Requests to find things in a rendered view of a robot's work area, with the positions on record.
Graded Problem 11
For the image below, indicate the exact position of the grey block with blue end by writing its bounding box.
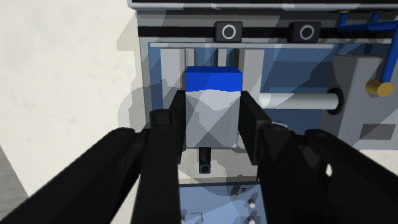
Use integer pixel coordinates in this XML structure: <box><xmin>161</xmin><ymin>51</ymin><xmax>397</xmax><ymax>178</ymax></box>
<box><xmin>185</xmin><ymin>66</ymin><xmax>243</xmax><ymax>148</ymax></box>

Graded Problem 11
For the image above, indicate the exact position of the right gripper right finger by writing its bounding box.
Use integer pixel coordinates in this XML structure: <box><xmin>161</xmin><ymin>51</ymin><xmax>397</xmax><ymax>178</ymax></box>
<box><xmin>238</xmin><ymin>91</ymin><xmax>398</xmax><ymax>224</ymax></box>

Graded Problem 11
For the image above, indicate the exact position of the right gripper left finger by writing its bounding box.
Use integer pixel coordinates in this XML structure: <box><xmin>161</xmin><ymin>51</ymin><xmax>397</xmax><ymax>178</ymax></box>
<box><xmin>0</xmin><ymin>90</ymin><xmax>186</xmax><ymax>224</ymax></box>

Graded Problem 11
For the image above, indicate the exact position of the grey flat bar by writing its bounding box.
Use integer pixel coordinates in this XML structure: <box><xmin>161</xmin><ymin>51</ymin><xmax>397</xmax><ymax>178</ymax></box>
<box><xmin>185</xmin><ymin>48</ymin><xmax>195</xmax><ymax>69</ymax></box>
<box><xmin>216</xmin><ymin>48</ymin><xmax>227</xmax><ymax>67</ymax></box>

